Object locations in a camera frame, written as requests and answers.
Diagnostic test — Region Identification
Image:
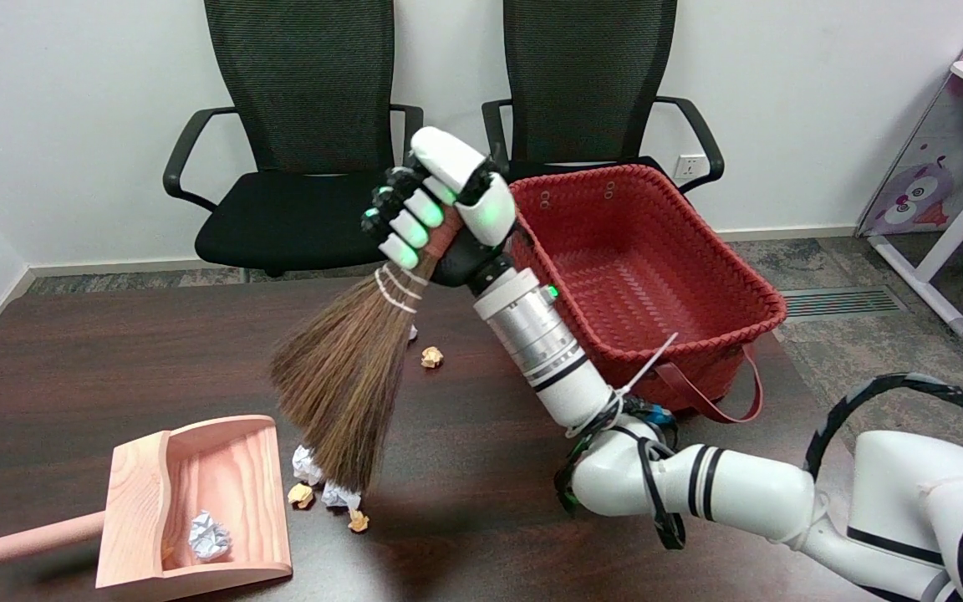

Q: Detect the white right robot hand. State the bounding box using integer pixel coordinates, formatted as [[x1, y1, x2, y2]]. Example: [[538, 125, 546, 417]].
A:
[[361, 127, 520, 289]]

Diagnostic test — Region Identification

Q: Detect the brown straw hand broom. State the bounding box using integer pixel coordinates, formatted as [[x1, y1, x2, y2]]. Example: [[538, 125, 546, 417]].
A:
[[271, 205, 461, 494]]

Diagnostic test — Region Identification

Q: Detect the wooden dustpan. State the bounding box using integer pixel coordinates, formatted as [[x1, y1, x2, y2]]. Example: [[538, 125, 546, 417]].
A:
[[0, 416, 293, 601]]

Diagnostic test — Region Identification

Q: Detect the red woven basket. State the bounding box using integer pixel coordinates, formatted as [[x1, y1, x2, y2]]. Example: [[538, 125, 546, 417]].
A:
[[504, 164, 787, 423]]

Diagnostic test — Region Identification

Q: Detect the black mesh office chair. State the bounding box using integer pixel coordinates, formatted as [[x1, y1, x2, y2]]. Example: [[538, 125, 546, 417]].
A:
[[163, 0, 431, 278], [479, 0, 725, 268]]

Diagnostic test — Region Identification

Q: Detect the white zip tie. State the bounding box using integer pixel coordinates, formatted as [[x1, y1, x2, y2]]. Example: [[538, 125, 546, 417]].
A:
[[611, 333, 679, 402]]

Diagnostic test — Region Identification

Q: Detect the floor vent grille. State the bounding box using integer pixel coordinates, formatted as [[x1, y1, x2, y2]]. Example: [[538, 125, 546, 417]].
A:
[[782, 287, 909, 319]]

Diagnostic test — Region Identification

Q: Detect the thin black cable loop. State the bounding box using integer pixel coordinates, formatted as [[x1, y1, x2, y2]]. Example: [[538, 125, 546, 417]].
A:
[[636, 436, 687, 550]]

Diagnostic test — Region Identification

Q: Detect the thick braided black cable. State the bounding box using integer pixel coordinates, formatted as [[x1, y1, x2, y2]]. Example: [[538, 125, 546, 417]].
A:
[[803, 374, 963, 486]]

